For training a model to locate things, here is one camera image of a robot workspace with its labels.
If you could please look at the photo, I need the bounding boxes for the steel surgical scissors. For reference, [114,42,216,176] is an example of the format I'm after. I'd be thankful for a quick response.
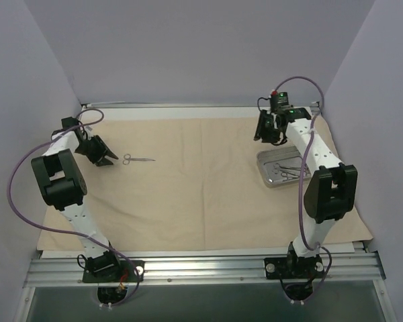
[122,154,155,165]

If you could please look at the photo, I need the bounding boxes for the stainless steel instrument tray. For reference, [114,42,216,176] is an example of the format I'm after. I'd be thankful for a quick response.
[257,147,302,188]

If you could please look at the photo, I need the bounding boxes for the beige cloth wrap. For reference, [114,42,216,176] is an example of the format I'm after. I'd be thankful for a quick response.
[36,115,373,251]

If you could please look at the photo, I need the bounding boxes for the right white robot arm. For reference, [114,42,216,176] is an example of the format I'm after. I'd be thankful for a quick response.
[254,91,358,277]

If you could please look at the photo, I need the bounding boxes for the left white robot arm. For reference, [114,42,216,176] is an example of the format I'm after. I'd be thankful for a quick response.
[31,117,122,281]

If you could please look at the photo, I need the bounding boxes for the aluminium right side rail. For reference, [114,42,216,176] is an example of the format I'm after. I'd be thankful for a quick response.
[310,101,322,115]

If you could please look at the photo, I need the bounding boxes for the aluminium rail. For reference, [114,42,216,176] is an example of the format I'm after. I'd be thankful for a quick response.
[24,244,385,287]
[310,101,322,115]

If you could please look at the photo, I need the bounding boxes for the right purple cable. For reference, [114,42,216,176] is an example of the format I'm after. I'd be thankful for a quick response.
[270,76,333,299]

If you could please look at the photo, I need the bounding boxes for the purple cable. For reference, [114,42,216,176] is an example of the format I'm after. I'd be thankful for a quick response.
[8,109,145,308]
[270,76,333,299]

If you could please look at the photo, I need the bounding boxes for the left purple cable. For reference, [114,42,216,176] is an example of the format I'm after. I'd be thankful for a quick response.
[8,109,145,308]

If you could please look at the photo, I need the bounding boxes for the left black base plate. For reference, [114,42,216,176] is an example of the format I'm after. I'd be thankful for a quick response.
[82,260,145,284]

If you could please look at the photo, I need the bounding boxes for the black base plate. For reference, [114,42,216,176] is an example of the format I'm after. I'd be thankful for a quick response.
[82,260,145,284]
[263,256,324,280]

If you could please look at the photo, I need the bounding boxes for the aluminium front rail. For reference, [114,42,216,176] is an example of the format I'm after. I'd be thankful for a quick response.
[24,244,385,287]

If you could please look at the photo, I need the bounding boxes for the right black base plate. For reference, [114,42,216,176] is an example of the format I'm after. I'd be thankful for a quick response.
[263,256,324,280]

